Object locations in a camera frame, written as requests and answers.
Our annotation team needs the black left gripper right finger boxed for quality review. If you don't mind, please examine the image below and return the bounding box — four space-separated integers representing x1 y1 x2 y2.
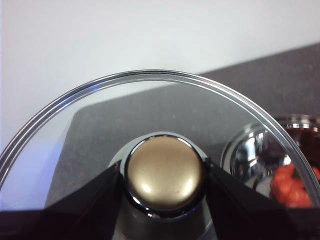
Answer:
206 163 320 240

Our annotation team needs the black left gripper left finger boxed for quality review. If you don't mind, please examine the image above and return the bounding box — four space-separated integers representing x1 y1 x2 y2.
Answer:
0 161 124 240

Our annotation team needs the orange toy pumpkin green stem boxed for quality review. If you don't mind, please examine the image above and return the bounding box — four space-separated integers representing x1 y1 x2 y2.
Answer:
270 163 320 208

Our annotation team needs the glass lid with round knob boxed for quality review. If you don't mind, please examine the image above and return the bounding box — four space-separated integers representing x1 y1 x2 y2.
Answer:
0 68 320 240

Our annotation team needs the pale green electric steamer pot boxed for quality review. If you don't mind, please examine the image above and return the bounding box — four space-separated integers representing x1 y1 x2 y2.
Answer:
221 114 320 210

